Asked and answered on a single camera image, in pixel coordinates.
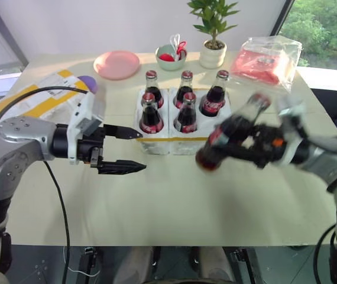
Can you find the yellow taped cardboard box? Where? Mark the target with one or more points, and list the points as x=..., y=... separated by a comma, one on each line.
x=47, y=97

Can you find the red ball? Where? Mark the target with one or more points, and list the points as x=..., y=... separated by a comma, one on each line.
x=166, y=57

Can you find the white foam crate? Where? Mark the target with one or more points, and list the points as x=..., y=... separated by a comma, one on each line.
x=168, y=142

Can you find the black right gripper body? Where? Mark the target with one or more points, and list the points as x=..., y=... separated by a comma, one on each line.
x=272, y=151

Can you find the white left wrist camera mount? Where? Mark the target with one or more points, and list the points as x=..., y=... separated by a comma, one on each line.
x=89, y=106

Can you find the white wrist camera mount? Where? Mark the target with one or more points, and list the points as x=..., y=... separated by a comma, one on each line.
x=89, y=106
x=294, y=118

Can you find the purple round object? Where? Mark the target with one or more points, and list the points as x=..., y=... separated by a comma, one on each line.
x=89, y=83

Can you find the black table frame bracket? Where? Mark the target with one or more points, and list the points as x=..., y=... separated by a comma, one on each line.
x=88, y=260
x=245, y=264

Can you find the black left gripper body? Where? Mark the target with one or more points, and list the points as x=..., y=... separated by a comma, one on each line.
x=89, y=148

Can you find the pale green bowl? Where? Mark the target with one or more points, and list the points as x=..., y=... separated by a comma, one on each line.
x=171, y=64

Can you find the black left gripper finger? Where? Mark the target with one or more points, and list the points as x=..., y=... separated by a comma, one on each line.
x=121, y=167
x=122, y=133

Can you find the grey window frame post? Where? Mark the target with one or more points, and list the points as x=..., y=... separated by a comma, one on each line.
x=6, y=32

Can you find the dark window frame post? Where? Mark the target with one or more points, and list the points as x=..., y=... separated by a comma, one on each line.
x=282, y=16

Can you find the white ribbed plant pot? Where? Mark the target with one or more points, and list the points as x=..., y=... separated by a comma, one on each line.
x=213, y=56

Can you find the pink plate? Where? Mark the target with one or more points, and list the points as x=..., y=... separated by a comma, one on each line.
x=116, y=64

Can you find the clear bag with red cloth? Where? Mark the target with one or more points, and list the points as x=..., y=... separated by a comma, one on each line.
x=263, y=65

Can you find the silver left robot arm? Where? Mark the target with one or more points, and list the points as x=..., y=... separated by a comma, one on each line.
x=14, y=148

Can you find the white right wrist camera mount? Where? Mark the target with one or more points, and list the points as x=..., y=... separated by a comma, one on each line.
x=294, y=118

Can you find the green leafy plant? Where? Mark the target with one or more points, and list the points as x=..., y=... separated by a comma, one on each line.
x=213, y=17

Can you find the red and white scissors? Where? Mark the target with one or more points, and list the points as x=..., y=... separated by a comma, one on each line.
x=181, y=48

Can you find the glass cola bottle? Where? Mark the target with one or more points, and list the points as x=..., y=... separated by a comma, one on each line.
x=153, y=88
x=185, y=85
x=186, y=118
x=215, y=100
x=220, y=139
x=150, y=118

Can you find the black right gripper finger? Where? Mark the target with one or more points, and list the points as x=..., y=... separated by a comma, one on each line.
x=248, y=133
x=243, y=154

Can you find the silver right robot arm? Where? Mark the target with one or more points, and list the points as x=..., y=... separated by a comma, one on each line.
x=331, y=165

